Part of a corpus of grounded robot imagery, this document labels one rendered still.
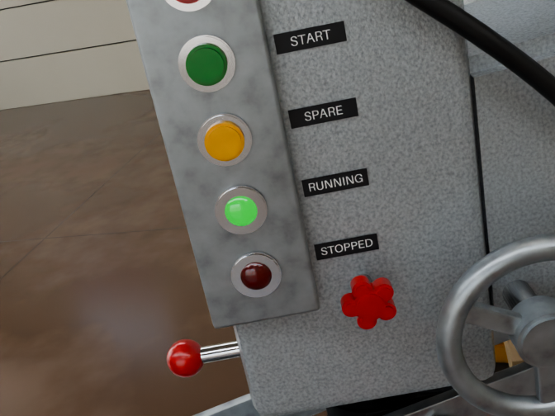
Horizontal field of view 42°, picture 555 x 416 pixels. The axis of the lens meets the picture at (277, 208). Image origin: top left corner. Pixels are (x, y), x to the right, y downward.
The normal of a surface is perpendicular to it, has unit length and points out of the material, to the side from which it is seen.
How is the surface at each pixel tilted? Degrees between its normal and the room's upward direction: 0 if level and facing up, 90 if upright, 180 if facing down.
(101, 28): 90
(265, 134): 90
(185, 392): 0
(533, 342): 90
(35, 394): 0
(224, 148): 90
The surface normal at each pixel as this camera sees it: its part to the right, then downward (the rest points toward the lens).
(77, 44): -0.22, 0.43
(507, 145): 0.03, 0.39
